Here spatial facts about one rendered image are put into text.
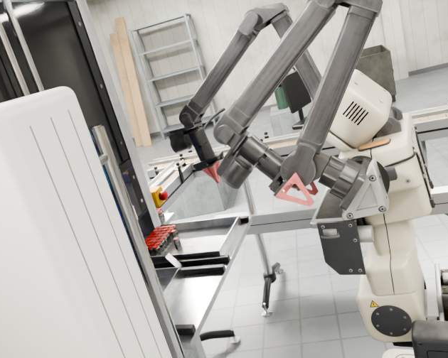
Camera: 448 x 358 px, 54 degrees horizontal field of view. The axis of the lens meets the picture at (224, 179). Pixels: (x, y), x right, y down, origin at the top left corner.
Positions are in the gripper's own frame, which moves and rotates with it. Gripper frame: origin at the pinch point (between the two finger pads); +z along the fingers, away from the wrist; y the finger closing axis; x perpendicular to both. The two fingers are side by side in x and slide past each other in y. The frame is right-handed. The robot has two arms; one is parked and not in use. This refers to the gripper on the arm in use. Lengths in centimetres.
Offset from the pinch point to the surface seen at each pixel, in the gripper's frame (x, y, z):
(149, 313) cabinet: 89, -20, -8
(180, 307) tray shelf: 44.8, 6.5, 19.8
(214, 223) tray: -5.4, 11.1, 17.4
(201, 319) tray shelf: 50, -2, 21
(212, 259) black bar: 22.3, 3.3, 18.6
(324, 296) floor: -81, 4, 109
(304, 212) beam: -84, -3, 56
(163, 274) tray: 28.5, 18.6, 16.6
